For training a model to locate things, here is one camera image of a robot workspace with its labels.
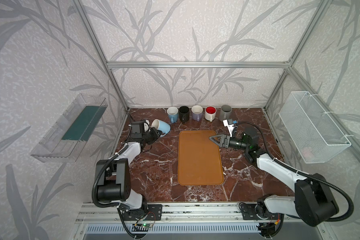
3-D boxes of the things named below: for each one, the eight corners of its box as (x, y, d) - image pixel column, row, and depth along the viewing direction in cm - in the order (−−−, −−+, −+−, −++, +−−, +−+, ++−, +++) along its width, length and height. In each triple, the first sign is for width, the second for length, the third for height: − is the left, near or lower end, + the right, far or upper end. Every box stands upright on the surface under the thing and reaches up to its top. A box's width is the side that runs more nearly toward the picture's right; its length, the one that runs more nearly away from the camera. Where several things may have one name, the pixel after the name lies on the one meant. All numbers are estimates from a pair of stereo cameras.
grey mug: (220, 123, 111) (222, 115, 104) (218, 113, 118) (220, 104, 111) (230, 123, 111) (233, 115, 104) (228, 113, 118) (231, 104, 111)
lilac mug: (191, 122, 112) (191, 116, 106) (191, 111, 119) (191, 105, 113) (203, 122, 112) (203, 116, 106) (202, 111, 119) (202, 105, 113)
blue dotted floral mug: (166, 126, 110) (165, 118, 103) (168, 114, 118) (166, 106, 111) (177, 126, 110) (176, 118, 103) (178, 114, 118) (177, 106, 111)
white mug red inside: (205, 121, 111) (205, 117, 107) (204, 110, 118) (204, 105, 114) (216, 121, 111) (217, 117, 107) (214, 110, 118) (215, 105, 114)
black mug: (179, 123, 112) (178, 116, 105) (180, 113, 119) (179, 105, 112) (189, 123, 112) (189, 116, 105) (189, 113, 119) (189, 105, 112)
